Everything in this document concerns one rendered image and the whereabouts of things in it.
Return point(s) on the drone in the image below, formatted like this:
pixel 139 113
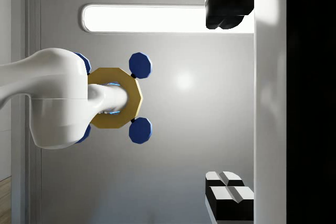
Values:
pixel 115 75

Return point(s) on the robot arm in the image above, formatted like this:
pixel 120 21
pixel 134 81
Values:
pixel 57 95

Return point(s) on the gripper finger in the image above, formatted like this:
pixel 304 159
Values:
pixel 231 208
pixel 231 1

